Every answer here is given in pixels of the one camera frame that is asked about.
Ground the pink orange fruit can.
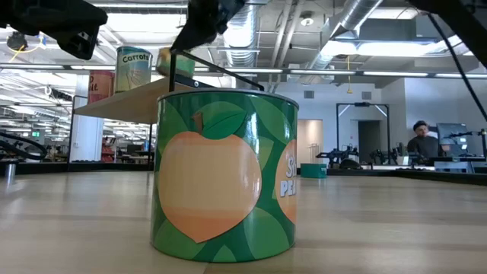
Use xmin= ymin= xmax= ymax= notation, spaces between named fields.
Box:
xmin=87 ymin=70 xmax=116 ymax=104

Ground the yellow camera cable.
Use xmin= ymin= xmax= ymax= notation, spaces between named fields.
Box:
xmin=8 ymin=33 xmax=46 ymax=64

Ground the black table frame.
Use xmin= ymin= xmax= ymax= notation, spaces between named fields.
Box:
xmin=0 ymin=161 xmax=487 ymax=187

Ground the black background frame stand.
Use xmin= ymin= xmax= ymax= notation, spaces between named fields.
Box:
xmin=336 ymin=101 xmax=390 ymax=168

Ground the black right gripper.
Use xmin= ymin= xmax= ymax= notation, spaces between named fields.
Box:
xmin=170 ymin=0 xmax=247 ymax=51

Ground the yellow teal carrots can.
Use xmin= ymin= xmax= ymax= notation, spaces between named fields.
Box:
xmin=114 ymin=46 xmax=154 ymax=94

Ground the red background cabinet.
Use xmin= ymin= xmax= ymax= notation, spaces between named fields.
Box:
xmin=101 ymin=136 xmax=116 ymax=164

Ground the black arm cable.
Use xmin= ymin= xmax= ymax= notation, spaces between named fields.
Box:
xmin=426 ymin=13 xmax=487 ymax=123

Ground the smooth silver ceiling duct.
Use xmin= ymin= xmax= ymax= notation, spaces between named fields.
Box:
xmin=304 ymin=0 xmax=385 ymax=75

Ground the yellow hanging tag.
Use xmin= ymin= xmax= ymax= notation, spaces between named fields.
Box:
xmin=345 ymin=56 xmax=353 ymax=95

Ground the grey monitor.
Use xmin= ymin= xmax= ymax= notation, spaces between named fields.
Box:
xmin=436 ymin=122 xmax=469 ymax=148

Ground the green yellow corn can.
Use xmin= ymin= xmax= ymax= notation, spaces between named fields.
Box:
xmin=157 ymin=46 xmax=196 ymax=78

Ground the black ceiling camera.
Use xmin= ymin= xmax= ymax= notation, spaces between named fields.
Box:
xmin=6 ymin=31 xmax=28 ymax=51

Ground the person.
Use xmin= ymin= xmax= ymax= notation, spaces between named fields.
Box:
xmin=406 ymin=119 xmax=442 ymax=160

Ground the long ceiling light strip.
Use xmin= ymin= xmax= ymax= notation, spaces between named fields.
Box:
xmin=0 ymin=63 xmax=487 ymax=80

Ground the ribbed silver ceiling duct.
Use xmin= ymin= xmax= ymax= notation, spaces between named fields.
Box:
xmin=216 ymin=0 xmax=269 ymax=91

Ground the green peaches can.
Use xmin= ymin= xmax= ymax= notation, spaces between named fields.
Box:
xmin=150 ymin=89 xmax=300 ymax=264

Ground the short teal can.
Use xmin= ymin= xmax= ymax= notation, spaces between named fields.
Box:
xmin=300 ymin=163 xmax=328 ymax=179

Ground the wooden shelf black frame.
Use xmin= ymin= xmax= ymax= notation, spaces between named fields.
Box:
xmin=69 ymin=49 xmax=266 ymax=171

